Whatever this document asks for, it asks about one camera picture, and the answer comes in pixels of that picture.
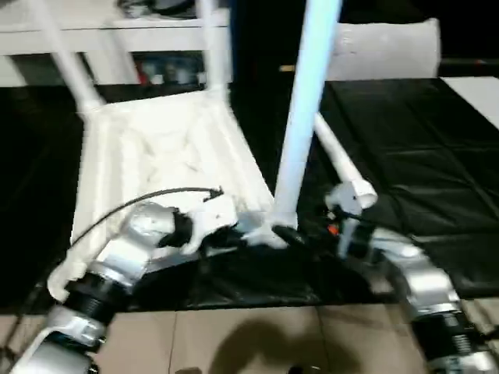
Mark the white plastic table leg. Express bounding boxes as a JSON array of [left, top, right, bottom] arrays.
[[272, 0, 344, 229], [34, 0, 106, 114], [313, 112, 378, 207], [198, 0, 231, 101]]

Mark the white plastic table top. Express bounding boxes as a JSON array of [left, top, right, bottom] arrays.
[[46, 89, 297, 301]]

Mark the black table mat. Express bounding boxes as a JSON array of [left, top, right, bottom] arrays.
[[0, 77, 499, 312]]

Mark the white plastic seat panel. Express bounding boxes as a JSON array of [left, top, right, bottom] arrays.
[[327, 17, 441, 83]]

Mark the black cabinet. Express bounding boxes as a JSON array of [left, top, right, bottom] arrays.
[[229, 0, 309, 86]]

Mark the white flat board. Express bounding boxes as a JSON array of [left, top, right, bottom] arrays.
[[440, 76, 499, 129]]

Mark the black rod with red mark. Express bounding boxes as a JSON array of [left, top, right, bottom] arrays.
[[438, 58, 499, 69]]

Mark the white cabinet with glass doors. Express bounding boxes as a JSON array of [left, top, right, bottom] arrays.
[[0, 0, 231, 86]]

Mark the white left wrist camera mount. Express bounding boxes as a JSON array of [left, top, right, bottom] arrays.
[[182, 194, 239, 254]]

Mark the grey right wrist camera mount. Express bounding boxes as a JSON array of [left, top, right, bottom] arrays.
[[325, 182, 366, 260]]

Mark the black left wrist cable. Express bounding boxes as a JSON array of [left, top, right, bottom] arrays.
[[69, 186, 225, 246]]

